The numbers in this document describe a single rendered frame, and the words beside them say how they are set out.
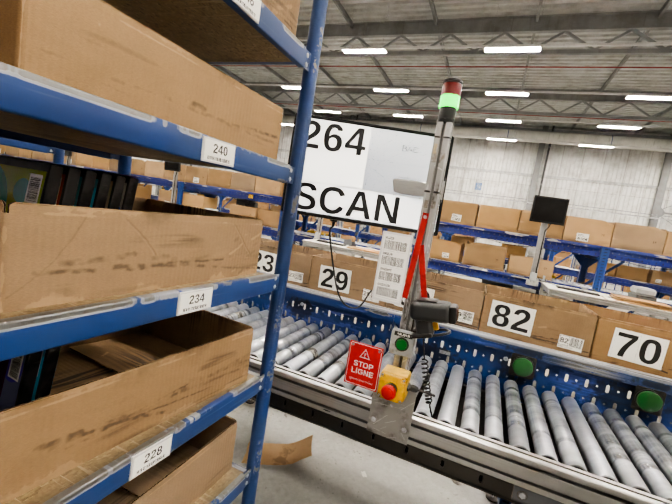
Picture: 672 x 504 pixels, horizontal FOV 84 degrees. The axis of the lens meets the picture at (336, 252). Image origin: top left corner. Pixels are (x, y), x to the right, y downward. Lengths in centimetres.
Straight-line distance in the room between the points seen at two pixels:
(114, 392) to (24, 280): 18
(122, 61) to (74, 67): 5
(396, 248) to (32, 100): 85
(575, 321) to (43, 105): 162
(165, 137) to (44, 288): 19
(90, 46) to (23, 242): 19
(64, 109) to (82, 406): 32
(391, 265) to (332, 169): 34
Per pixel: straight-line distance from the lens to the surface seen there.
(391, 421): 117
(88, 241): 47
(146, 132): 46
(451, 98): 108
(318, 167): 116
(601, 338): 171
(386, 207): 114
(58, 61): 45
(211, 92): 57
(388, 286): 106
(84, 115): 42
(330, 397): 122
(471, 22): 1472
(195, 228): 57
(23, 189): 54
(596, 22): 1464
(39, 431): 53
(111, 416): 57
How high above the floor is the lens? 128
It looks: 6 degrees down
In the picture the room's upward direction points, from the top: 9 degrees clockwise
